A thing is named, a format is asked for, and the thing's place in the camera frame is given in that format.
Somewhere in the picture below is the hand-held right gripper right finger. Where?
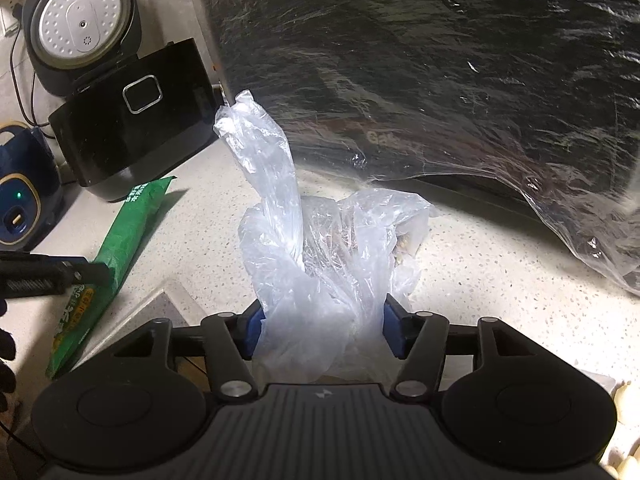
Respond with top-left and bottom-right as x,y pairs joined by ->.
382,292 -> 536,401

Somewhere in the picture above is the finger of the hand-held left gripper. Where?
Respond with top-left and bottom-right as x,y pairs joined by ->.
0,253 -> 110,302

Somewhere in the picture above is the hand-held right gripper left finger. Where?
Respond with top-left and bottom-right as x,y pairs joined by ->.
112,300 -> 263,400

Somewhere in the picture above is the green packet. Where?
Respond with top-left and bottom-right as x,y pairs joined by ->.
46,175 -> 178,380

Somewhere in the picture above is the clear plastic bag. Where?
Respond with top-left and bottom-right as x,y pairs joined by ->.
214,89 -> 433,383

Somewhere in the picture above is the person's left hand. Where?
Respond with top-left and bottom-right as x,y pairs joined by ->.
0,300 -> 18,398

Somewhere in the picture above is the blue small rice cooker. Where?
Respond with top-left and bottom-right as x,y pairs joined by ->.
0,121 -> 66,252

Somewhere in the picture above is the black rice cooker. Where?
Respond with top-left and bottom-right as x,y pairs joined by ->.
21,0 -> 221,204

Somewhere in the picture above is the clear plastic film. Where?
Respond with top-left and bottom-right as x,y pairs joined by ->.
192,0 -> 640,293

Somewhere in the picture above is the pile of garlic cloves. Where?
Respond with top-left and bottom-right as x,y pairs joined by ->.
600,375 -> 640,480

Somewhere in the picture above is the black power cable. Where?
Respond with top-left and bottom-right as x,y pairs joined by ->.
9,25 -> 56,141

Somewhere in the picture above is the white wall socket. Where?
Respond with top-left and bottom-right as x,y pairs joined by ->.
0,0 -> 23,36

